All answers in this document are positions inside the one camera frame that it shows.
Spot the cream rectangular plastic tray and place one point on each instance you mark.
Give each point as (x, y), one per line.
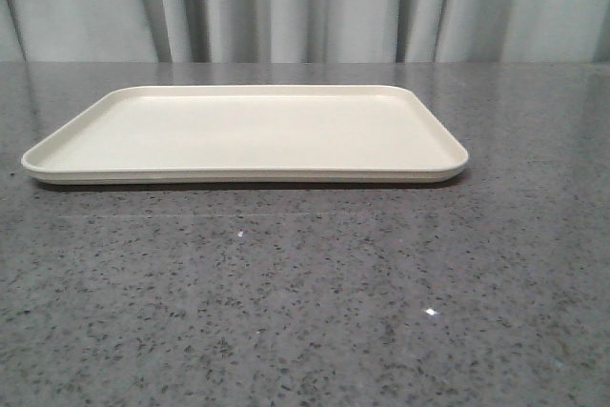
(250, 133)

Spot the pale grey-green curtain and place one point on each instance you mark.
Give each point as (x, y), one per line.
(297, 31)

